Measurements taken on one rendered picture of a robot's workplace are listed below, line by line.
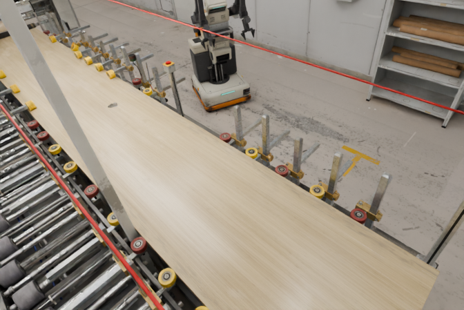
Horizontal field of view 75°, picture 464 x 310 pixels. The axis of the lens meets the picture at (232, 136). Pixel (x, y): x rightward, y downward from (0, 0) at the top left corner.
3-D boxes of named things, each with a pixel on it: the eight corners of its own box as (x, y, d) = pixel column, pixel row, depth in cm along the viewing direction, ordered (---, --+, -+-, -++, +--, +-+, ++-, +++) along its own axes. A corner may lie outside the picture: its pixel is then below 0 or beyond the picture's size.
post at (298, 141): (294, 187, 209) (297, 134, 178) (298, 190, 207) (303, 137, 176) (291, 190, 208) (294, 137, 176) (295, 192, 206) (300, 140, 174)
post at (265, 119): (266, 166, 221) (264, 112, 189) (269, 168, 219) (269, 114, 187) (263, 168, 219) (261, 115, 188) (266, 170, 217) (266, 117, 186)
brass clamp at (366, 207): (358, 204, 174) (360, 198, 171) (382, 217, 167) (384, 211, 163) (353, 210, 171) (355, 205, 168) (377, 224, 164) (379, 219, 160)
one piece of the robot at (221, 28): (207, 43, 343) (204, 24, 329) (230, 37, 349) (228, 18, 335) (212, 48, 331) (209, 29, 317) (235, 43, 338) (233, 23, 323)
